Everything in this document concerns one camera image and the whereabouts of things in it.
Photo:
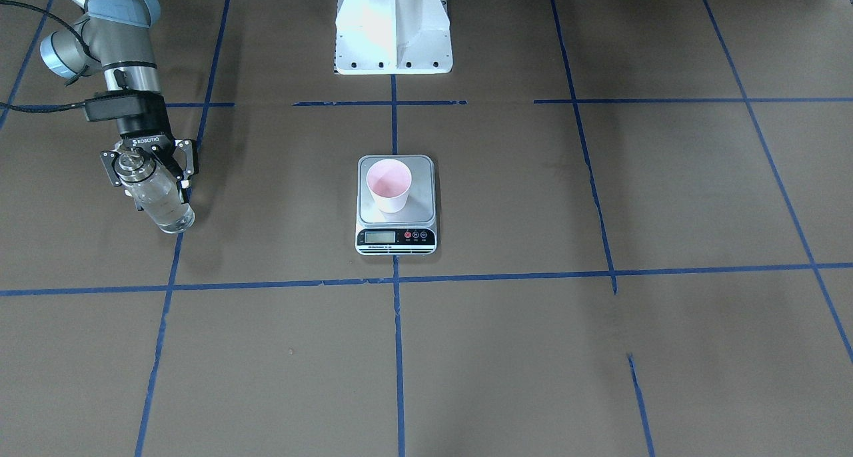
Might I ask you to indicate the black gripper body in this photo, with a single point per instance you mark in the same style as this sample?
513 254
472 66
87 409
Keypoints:
144 125

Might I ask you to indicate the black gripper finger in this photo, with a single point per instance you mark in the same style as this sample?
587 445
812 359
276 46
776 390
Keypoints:
181 161
125 169

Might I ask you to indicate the clear glass sauce bottle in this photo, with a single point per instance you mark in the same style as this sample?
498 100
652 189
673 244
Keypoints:
154 190

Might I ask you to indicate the pink cup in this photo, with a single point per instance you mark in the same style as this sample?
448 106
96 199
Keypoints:
389 181

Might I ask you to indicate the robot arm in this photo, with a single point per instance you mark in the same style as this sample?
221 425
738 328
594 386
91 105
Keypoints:
112 38

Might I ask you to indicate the digital kitchen scale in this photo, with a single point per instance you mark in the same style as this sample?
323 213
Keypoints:
414 229

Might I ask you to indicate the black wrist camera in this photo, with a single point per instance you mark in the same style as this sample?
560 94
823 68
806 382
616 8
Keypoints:
113 105

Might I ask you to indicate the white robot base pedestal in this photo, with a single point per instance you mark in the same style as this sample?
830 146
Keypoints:
392 37

